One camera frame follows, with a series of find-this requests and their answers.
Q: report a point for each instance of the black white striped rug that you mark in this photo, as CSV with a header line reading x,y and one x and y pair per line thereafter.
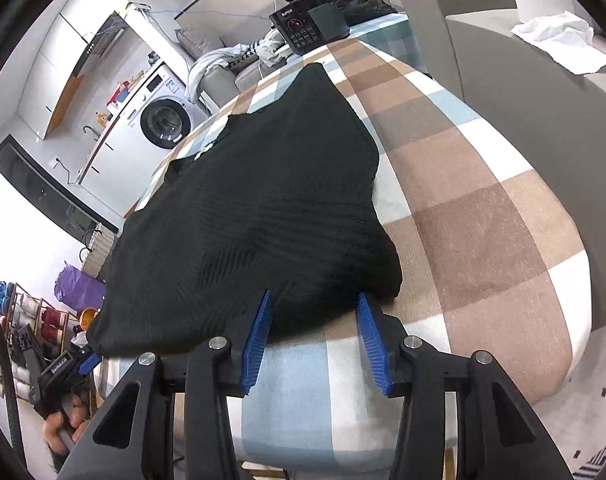
x,y
600,460

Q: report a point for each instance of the checkered cloth table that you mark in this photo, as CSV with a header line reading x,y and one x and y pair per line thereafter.
x,y
483,185

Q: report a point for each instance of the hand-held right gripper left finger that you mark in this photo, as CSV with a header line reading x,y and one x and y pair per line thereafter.
x,y
257,345

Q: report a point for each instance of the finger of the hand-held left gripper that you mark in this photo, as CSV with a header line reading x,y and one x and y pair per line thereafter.
x,y
90,364

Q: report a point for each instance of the steel range hood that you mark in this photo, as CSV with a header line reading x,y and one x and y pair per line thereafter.
x,y
98,45

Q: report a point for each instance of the pile of black clothes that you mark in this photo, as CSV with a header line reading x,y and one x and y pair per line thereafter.
x,y
363,5

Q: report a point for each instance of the woven laundry basket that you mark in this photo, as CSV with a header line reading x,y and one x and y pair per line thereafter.
x,y
100,250

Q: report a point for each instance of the large grey table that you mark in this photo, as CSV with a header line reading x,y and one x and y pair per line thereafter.
x,y
533,150

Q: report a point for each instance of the black electric pressure cooker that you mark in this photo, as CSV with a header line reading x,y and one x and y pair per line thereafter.
x,y
308,20

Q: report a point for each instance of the black kitchen faucet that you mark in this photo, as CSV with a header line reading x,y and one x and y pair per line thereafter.
x,y
89,130

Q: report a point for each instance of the black knitted sweater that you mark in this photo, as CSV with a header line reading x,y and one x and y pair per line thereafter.
x,y
283,185

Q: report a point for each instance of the small grey cabinet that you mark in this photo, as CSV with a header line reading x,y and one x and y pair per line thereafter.
x,y
433,35

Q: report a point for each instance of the black white patterned cushion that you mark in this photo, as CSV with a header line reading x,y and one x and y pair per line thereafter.
x,y
245,55

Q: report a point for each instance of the teal checked tablecloth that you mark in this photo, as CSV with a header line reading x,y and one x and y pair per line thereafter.
x,y
388,35

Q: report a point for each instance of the person's left hand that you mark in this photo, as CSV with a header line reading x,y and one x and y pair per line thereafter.
x,y
78,420

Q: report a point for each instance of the white kitchen counter cabinet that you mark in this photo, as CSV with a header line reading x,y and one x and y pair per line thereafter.
x,y
108,160

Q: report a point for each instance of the orange bowl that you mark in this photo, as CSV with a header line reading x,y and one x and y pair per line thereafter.
x,y
89,319

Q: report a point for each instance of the pale blue throw blanket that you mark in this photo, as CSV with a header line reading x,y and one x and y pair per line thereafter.
x,y
208,67

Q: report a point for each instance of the light grey garment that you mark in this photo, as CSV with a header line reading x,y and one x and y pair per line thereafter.
x,y
270,47

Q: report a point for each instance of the white crumpled cloth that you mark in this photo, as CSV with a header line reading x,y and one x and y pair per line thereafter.
x,y
568,40

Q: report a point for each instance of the white washing machine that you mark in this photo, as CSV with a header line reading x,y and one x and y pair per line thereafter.
x,y
165,120

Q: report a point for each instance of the purple bag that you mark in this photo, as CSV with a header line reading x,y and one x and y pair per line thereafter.
x,y
78,287

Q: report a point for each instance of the grey sofa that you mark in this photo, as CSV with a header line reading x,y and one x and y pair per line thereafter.
x,y
218,77

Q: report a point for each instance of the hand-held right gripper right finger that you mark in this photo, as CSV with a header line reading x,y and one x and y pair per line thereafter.
x,y
375,345

